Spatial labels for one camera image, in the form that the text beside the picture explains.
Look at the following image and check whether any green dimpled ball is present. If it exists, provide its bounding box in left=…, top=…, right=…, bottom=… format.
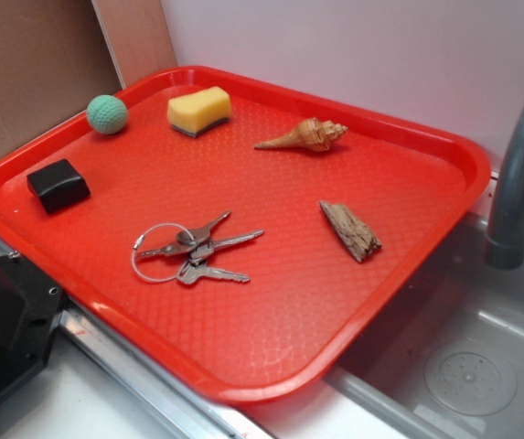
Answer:
left=86, top=95, right=128, bottom=135

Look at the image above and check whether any grey faucet spout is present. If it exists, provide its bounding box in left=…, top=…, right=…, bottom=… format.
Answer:
left=485, top=67, right=524, bottom=271

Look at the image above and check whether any grey plastic sink basin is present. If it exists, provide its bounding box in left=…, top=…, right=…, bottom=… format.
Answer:
left=326, top=215, right=524, bottom=438

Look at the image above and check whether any middle silver key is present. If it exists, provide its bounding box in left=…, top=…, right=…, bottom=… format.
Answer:
left=135, top=230, right=264, bottom=262

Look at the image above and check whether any black rectangular block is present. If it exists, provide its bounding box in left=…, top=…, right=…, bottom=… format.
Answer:
left=27, top=159, right=91, bottom=214

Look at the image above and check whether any upper silver key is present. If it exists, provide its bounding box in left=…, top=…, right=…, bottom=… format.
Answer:
left=176, top=210, right=230, bottom=244

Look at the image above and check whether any brown cardboard panel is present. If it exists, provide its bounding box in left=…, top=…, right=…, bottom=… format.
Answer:
left=0, top=1, right=176, bottom=158

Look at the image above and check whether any wire key ring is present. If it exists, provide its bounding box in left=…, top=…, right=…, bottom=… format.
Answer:
left=129, top=221, right=198, bottom=283

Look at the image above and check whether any brown wood piece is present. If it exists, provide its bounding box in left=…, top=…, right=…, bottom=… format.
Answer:
left=319, top=200, right=382, bottom=263

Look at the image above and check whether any round sink drain cover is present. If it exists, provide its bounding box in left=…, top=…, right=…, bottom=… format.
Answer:
left=423, top=342, right=518, bottom=416

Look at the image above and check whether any lower silver key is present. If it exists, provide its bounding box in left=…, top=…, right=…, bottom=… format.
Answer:
left=176, top=263, right=250, bottom=285

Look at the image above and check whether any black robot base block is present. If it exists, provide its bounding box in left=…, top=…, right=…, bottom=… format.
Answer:
left=0, top=255, right=65, bottom=402

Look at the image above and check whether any brown spiral seashell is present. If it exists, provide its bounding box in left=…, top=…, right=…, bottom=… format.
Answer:
left=254, top=118, right=348, bottom=153

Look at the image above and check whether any red plastic tray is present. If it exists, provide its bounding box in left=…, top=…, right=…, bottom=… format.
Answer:
left=0, top=67, right=490, bottom=405

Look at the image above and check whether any yellow sponge with dark base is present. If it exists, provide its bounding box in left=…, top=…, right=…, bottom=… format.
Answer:
left=166, top=86, right=232, bottom=138

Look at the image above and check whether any silver key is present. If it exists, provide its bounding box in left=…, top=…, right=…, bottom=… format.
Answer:
left=135, top=230, right=264, bottom=262
left=176, top=263, right=250, bottom=285
left=176, top=210, right=230, bottom=244

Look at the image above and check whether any metal counter edge rail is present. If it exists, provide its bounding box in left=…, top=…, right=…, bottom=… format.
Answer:
left=59, top=304, right=272, bottom=438

